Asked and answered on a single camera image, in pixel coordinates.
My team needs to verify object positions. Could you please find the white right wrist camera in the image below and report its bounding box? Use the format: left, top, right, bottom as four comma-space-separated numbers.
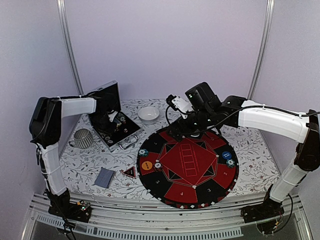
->
166, 94, 194, 119

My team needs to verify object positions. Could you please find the right aluminium frame post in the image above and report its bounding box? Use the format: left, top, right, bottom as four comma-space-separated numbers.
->
247, 0, 275, 100

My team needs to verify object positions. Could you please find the black dealer button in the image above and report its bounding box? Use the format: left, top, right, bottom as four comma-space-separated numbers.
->
190, 133, 200, 138

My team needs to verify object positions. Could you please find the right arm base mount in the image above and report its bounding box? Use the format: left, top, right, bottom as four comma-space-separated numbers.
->
240, 200, 285, 235

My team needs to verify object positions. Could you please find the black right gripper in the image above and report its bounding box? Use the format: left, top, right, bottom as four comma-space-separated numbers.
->
166, 108, 215, 142

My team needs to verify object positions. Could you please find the round red black poker mat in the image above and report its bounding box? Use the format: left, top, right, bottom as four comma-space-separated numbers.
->
136, 128, 240, 210

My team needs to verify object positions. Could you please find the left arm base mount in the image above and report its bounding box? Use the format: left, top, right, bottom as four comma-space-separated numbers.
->
48, 199, 92, 223

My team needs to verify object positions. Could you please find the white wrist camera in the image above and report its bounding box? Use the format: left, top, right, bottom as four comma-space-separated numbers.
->
166, 94, 194, 119
108, 111, 118, 123

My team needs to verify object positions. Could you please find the orange big blind button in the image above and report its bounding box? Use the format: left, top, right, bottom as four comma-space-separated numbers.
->
141, 161, 153, 171

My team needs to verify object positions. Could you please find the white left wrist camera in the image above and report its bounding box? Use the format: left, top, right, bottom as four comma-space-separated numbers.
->
108, 111, 118, 123

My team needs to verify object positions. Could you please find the blue small blind button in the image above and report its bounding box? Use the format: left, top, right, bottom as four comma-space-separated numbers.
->
221, 151, 232, 161

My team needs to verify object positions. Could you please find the aluminium frame post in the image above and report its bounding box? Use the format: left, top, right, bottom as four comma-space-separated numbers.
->
56, 0, 84, 95
247, 0, 275, 100

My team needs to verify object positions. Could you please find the black triangular all-in button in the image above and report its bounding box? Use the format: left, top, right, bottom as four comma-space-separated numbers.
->
121, 166, 136, 179

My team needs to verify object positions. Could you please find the orange black hundred chip stack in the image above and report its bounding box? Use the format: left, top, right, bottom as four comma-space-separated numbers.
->
153, 162, 162, 172

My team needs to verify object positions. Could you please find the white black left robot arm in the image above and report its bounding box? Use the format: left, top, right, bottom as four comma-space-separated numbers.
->
29, 95, 118, 217

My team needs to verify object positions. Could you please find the aluminium poker chip case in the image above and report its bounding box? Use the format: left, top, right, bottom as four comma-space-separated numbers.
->
86, 80, 142, 152

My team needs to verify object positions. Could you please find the green fifty poker chip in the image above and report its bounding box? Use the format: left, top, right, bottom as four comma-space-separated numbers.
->
226, 158, 236, 168

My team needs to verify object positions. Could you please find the left aluminium frame post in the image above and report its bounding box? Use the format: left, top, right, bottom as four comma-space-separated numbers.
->
56, 0, 84, 95

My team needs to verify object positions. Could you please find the white ceramic bowl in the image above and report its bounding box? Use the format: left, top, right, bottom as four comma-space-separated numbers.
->
137, 106, 160, 125

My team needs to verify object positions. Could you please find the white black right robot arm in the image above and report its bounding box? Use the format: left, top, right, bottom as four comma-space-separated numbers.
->
166, 82, 320, 218

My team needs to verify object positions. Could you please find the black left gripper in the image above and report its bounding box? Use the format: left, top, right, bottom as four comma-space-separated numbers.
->
93, 112, 118, 136

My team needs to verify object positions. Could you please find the striped grey cup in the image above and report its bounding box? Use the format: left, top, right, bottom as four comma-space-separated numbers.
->
68, 128, 93, 149

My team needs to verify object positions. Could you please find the boxed playing card deck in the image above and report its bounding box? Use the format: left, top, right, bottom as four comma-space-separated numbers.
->
113, 115, 126, 126

